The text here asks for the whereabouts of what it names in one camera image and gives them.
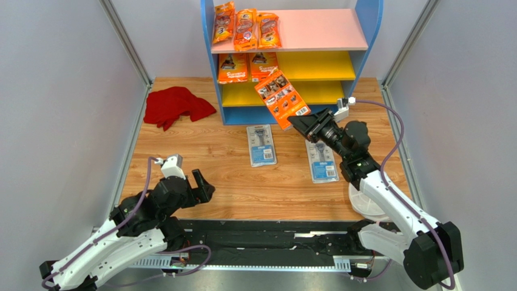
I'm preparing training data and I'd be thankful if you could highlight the orange razor cartridge box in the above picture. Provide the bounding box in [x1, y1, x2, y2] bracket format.
[254, 68, 311, 130]

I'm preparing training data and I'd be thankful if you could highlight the clear blue razor blister pack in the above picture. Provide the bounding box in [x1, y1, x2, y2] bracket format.
[305, 141, 339, 184]
[246, 124, 277, 167]

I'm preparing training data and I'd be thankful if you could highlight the orange Gillette Fusion5 box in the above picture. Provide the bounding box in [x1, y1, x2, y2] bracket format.
[248, 52, 279, 82]
[217, 53, 249, 84]

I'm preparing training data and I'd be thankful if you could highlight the orange BIC razor bag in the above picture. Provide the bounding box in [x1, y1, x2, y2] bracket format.
[212, 1, 235, 45]
[257, 13, 282, 50]
[234, 8, 258, 52]

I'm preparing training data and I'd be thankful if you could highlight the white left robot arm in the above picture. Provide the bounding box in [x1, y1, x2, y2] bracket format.
[39, 169, 215, 290]

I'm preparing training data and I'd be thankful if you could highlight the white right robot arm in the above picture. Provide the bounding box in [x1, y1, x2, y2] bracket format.
[288, 109, 464, 290]

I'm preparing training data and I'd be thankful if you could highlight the blue shelf unit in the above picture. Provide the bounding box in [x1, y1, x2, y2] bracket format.
[200, 0, 384, 125]

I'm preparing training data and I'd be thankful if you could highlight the red cloth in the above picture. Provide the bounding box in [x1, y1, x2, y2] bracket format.
[143, 86, 217, 132]

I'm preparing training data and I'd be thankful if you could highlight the white round plastic lid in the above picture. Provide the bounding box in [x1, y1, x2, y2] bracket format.
[348, 184, 390, 222]

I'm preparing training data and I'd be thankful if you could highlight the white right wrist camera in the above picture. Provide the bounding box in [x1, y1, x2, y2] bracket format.
[334, 96, 356, 122]

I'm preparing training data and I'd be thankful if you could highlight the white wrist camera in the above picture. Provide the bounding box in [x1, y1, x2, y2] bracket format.
[334, 96, 356, 122]
[160, 154, 186, 179]

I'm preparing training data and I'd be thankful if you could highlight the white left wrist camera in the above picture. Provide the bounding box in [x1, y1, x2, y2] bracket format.
[160, 154, 186, 179]

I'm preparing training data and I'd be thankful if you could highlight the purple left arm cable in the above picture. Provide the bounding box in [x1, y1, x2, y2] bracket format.
[40, 156, 164, 290]

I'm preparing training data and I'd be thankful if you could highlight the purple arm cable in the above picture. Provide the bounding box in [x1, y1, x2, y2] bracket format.
[40, 156, 164, 290]
[353, 99, 456, 291]

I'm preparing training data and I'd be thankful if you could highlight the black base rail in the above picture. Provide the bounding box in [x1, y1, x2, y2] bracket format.
[121, 218, 388, 272]

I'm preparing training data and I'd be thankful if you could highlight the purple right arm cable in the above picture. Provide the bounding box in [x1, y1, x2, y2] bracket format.
[353, 99, 456, 291]

